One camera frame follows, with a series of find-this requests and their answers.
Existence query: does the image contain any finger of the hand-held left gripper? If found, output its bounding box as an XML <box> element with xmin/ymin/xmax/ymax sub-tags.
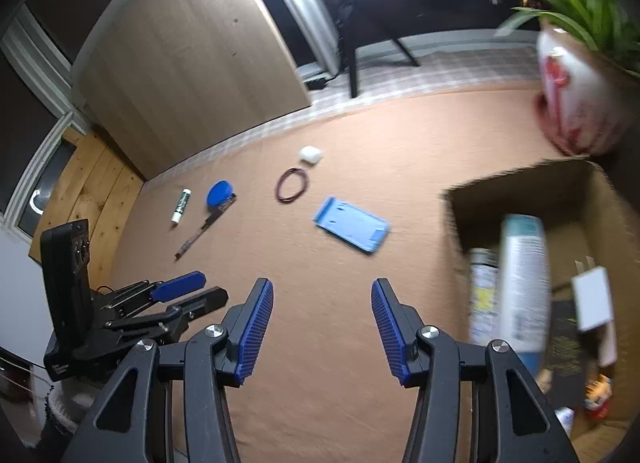
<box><xmin>107</xmin><ymin>286</ymin><xmax>229</xmax><ymax>339</ymax></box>
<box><xmin>100</xmin><ymin>270</ymin><xmax>207</xmax><ymax>311</ymax></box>

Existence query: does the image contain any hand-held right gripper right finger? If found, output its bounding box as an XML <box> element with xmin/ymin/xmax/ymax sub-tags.
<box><xmin>371</xmin><ymin>278</ymin><xmax>581</xmax><ymax>463</ymax></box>

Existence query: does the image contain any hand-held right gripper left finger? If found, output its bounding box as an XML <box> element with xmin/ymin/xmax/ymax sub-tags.
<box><xmin>60</xmin><ymin>277</ymin><xmax>275</xmax><ymax>463</ymax></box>

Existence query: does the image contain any pen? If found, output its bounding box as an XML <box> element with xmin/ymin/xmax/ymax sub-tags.
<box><xmin>174</xmin><ymin>203</ymin><xmax>231</xmax><ymax>261</ymax></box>

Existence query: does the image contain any white green glue stick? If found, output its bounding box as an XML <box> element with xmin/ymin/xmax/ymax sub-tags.
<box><xmin>170</xmin><ymin>188</ymin><xmax>193</xmax><ymax>224</ymax></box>

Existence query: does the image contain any yellow patterned white tube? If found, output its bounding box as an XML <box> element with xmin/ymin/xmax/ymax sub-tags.
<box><xmin>467</xmin><ymin>248</ymin><xmax>501</xmax><ymax>344</ymax></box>

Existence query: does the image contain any blue tape measure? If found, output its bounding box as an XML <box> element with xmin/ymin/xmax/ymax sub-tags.
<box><xmin>206</xmin><ymin>181</ymin><xmax>237</xmax><ymax>208</ymax></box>

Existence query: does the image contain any blue plastic tray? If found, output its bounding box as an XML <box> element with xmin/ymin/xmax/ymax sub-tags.
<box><xmin>313</xmin><ymin>196</ymin><xmax>392</xmax><ymax>255</ymax></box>

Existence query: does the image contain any brown hair tie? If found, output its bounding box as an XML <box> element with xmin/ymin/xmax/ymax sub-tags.
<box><xmin>275</xmin><ymin>168</ymin><xmax>310</xmax><ymax>204</ymax></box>

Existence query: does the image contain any white teal tube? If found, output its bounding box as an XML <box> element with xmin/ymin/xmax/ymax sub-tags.
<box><xmin>497</xmin><ymin>214</ymin><xmax>552</xmax><ymax>369</ymax></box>

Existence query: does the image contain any black pouch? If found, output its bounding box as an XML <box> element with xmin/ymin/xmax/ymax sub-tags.
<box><xmin>537</xmin><ymin>300</ymin><xmax>601</xmax><ymax>394</ymax></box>

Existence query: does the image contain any white charger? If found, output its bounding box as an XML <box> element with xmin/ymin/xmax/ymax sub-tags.
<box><xmin>571</xmin><ymin>267</ymin><xmax>615</xmax><ymax>333</ymax></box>

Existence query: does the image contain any cardboard box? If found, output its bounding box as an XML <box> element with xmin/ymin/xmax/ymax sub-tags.
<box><xmin>440</xmin><ymin>155</ymin><xmax>640</xmax><ymax>444</ymax></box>

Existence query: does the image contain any small red orange object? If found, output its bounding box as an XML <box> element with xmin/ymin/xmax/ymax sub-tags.
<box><xmin>584</xmin><ymin>375</ymin><xmax>614</xmax><ymax>411</ymax></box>

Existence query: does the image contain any pine wood board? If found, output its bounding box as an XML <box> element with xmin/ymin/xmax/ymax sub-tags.
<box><xmin>27</xmin><ymin>125</ymin><xmax>146</xmax><ymax>276</ymax></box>

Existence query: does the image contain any small white patterned packet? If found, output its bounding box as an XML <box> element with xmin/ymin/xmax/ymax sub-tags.
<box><xmin>554</xmin><ymin>407</ymin><xmax>576</xmax><ymax>436</ymax></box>

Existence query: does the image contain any large wooden panel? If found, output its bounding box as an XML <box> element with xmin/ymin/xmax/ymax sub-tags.
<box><xmin>71</xmin><ymin>0</ymin><xmax>313</xmax><ymax>181</ymax></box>

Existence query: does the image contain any black tripod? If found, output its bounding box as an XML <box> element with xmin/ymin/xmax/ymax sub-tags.
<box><xmin>336</xmin><ymin>0</ymin><xmax>431</xmax><ymax>98</ymax></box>

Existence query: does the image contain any white red flower pot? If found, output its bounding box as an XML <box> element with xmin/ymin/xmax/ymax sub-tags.
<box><xmin>532</xmin><ymin>23</ymin><xmax>640</xmax><ymax>158</ymax></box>

